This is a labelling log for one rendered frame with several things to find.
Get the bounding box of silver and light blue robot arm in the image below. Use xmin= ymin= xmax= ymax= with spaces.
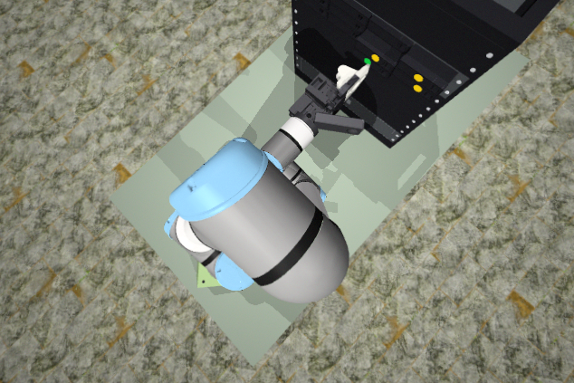
xmin=164 ymin=117 xmax=349 ymax=303

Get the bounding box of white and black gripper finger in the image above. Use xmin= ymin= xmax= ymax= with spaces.
xmin=336 ymin=73 xmax=367 ymax=103
xmin=335 ymin=64 xmax=370 ymax=103

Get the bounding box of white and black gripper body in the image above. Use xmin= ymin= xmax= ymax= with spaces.
xmin=289 ymin=73 xmax=347 ymax=137

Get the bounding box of black server rack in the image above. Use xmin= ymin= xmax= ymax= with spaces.
xmin=292 ymin=0 xmax=560 ymax=148

